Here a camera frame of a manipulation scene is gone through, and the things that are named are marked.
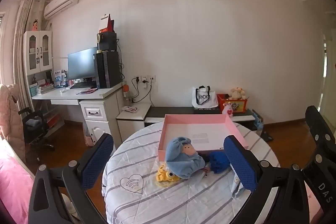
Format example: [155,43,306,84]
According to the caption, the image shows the yellow knitted toy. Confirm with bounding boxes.
[157,164,180,182]

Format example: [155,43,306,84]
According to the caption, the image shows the white side table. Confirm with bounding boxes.
[116,103,151,143]

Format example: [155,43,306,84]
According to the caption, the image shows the light pink printed quilt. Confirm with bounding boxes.
[307,195,324,224]

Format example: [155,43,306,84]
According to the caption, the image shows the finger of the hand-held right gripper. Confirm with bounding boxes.
[305,105,336,169]

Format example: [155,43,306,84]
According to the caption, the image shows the pink cardboard box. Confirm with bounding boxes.
[157,114,249,162]

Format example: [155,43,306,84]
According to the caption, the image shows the white bed frame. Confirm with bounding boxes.
[0,139,36,180]

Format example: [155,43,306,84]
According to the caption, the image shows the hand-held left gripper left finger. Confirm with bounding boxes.
[28,132,114,224]

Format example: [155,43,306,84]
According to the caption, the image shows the white desk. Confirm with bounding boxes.
[31,84,124,147]

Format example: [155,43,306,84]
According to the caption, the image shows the beige curtain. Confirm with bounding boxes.
[12,0,44,111]

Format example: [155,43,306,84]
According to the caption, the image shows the bright blue scrunchie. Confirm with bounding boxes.
[209,152,230,174]

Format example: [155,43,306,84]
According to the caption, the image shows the blue white packets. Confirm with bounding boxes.
[54,69,67,88]

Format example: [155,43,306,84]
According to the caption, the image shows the black floor plate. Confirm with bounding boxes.
[259,131,273,142]

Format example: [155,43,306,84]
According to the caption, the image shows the black computer tower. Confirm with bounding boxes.
[94,51,121,89]

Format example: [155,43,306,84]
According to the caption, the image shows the blue carton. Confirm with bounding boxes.
[252,109,264,130]

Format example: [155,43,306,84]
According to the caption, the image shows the pink bed blanket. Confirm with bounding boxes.
[0,156,34,224]

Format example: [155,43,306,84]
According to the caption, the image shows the black keyboard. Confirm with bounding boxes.
[70,82,98,89]

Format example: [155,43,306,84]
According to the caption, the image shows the blue plush doll hat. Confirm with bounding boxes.
[165,136,206,179]

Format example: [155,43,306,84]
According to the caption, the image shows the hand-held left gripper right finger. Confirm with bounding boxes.
[223,135,310,224]

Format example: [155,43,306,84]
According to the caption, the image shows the red white carton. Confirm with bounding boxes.
[99,13,115,33]

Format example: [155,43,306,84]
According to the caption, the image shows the black computer monitor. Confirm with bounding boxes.
[68,47,99,83]

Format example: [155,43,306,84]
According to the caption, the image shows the black white low bench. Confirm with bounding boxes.
[144,106,259,132]

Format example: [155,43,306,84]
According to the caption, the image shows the white glass-door cabinet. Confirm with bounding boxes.
[22,30,54,97]

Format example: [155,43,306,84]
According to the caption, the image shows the white wall sockets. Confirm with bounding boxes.
[133,75,156,89]

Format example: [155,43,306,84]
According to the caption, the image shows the black office chair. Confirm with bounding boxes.
[18,108,55,152]

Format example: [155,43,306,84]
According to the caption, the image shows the pink bag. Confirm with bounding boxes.
[84,122,97,146]

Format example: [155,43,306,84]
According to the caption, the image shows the white air conditioner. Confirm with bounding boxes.
[43,0,80,20]

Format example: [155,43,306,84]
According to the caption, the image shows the black speaker box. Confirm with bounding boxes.
[97,31,118,52]

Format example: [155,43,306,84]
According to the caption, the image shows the pink padded jacket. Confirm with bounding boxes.
[0,84,27,161]

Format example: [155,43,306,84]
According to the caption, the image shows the white tote bag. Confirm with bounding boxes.
[192,86,219,109]

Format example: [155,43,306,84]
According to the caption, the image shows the stack of books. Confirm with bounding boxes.
[34,85,54,94]

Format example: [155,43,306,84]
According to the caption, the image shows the beige plush bear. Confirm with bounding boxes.
[227,87,247,101]

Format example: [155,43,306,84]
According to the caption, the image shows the orange storage box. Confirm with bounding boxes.
[217,93,248,112]

